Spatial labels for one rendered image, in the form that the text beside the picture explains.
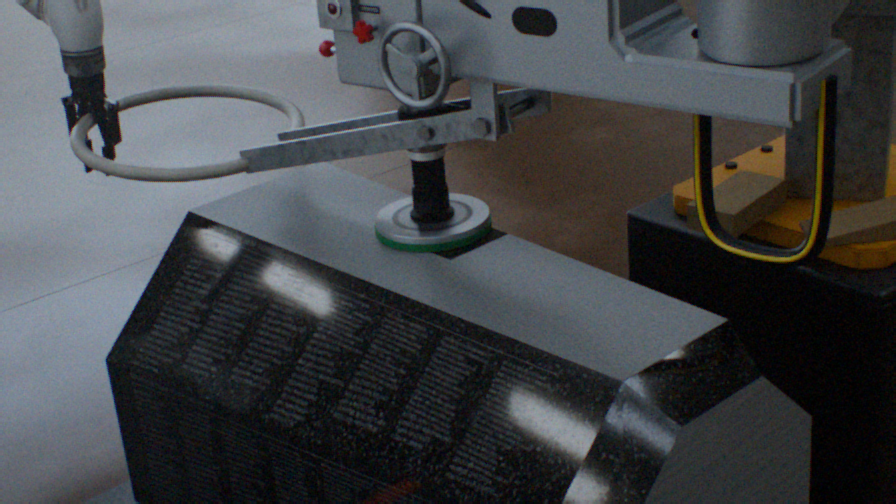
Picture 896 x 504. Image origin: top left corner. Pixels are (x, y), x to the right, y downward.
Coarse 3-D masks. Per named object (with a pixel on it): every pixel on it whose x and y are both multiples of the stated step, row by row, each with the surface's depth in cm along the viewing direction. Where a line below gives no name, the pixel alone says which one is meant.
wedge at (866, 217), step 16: (848, 208) 255; (864, 208) 254; (880, 208) 252; (800, 224) 256; (832, 224) 252; (848, 224) 250; (864, 224) 248; (880, 224) 247; (832, 240) 247; (848, 240) 247; (864, 240) 248; (880, 240) 248
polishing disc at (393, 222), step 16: (384, 208) 262; (400, 208) 261; (464, 208) 259; (480, 208) 258; (384, 224) 255; (400, 224) 254; (416, 224) 253; (432, 224) 253; (448, 224) 252; (464, 224) 252; (480, 224) 251; (400, 240) 249; (416, 240) 248; (432, 240) 248; (448, 240) 248
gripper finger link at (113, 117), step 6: (108, 108) 294; (114, 108) 294; (108, 114) 295; (114, 114) 295; (108, 120) 296; (114, 120) 296; (114, 126) 296; (114, 132) 296; (120, 132) 299; (114, 138) 297; (120, 138) 299; (114, 144) 298
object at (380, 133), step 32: (512, 96) 241; (544, 96) 237; (320, 128) 274; (352, 128) 268; (384, 128) 248; (416, 128) 243; (448, 128) 238; (480, 128) 229; (512, 128) 230; (256, 160) 273; (288, 160) 267; (320, 160) 261
